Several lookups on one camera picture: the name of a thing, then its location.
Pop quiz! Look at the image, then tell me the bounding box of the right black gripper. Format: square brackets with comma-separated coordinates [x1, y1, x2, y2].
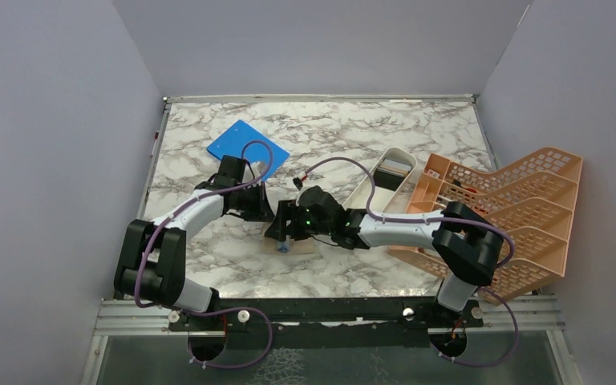
[265, 200, 333, 242]

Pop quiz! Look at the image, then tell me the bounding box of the beige card holder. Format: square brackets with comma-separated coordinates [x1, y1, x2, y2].
[261, 237, 315, 256]

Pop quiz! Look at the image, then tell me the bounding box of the stack of cards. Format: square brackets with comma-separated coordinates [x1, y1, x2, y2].
[373, 159, 412, 191]

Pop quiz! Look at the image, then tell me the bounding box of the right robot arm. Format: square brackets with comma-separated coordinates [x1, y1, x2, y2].
[264, 186, 511, 326]

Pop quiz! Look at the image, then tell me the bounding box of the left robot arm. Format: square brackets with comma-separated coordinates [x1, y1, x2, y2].
[113, 156, 274, 330]

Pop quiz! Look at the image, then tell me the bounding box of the blue plastic board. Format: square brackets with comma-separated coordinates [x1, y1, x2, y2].
[206, 120, 290, 181]

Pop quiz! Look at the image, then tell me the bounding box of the white oblong tray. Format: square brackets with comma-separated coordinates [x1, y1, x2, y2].
[342, 148, 417, 212]

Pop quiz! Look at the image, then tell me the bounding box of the orange plastic file rack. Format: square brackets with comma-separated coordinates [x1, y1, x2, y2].
[384, 147, 583, 300]

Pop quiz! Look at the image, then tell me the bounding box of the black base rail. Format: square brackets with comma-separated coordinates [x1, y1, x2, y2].
[168, 296, 484, 350]

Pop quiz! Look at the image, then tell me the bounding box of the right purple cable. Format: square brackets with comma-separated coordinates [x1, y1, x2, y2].
[293, 156, 521, 370]

